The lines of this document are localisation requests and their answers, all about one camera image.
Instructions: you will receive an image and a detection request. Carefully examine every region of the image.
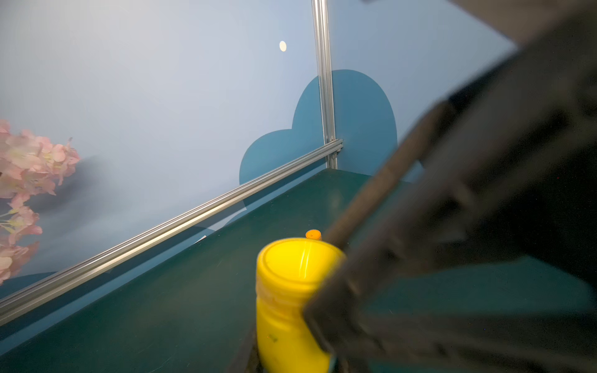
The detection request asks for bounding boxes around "right aluminium frame post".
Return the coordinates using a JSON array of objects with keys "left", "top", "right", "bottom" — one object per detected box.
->
[{"left": 312, "top": 0, "right": 337, "bottom": 145}]

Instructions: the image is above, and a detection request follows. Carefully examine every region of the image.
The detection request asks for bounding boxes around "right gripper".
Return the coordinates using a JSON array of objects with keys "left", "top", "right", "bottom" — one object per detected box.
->
[{"left": 304, "top": 1, "right": 596, "bottom": 372}]

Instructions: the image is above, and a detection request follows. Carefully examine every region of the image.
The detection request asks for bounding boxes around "orange paint jar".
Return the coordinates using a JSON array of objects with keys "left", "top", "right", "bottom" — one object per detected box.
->
[{"left": 306, "top": 229, "right": 322, "bottom": 240}]

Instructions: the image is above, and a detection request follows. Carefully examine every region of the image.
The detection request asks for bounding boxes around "horizontal aluminium frame bar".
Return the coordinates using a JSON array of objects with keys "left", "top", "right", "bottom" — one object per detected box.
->
[{"left": 1, "top": 139, "right": 343, "bottom": 326}]

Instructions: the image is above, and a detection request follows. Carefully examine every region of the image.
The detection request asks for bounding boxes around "pink cherry blossom tree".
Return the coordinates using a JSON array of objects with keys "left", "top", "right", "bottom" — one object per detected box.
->
[{"left": 1, "top": 120, "right": 80, "bottom": 282}]

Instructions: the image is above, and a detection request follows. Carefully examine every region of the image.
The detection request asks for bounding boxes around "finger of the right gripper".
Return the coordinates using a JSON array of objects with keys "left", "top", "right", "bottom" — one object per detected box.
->
[{"left": 323, "top": 100, "right": 456, "bottom": 250}]

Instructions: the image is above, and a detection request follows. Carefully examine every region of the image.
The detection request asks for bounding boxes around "yellow paint jar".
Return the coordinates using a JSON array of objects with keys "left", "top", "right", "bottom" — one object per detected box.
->
[{"left": 256, "top": 238, "right": 345, "bottom": 372}]

